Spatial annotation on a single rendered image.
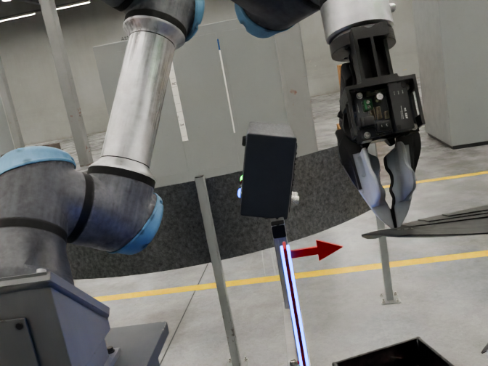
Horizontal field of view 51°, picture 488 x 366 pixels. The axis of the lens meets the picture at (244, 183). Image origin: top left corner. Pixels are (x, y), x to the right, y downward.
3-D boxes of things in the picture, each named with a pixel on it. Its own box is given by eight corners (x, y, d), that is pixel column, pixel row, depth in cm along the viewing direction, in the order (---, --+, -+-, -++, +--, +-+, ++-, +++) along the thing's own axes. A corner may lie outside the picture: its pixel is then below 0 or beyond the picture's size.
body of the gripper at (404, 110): (353, 144, 51) (330, 28, 52) (343, 155, 59) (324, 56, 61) (430, 130, 50) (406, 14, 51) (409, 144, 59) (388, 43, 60)
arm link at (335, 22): (318, 22, 61) (385, 9, 61) (324, 59, 61) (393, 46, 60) (322, -6, 54) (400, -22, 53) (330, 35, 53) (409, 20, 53)
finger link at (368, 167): (374, 233, 52) (357, 144, 53) (365, 232, 58) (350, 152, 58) (405, 228, 51) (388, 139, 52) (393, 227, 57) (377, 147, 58)
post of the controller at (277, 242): (298, 307, 113) (284, 223, 109) (285, 309, 113) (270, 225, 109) (297, 301, 116) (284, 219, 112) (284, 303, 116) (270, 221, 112)
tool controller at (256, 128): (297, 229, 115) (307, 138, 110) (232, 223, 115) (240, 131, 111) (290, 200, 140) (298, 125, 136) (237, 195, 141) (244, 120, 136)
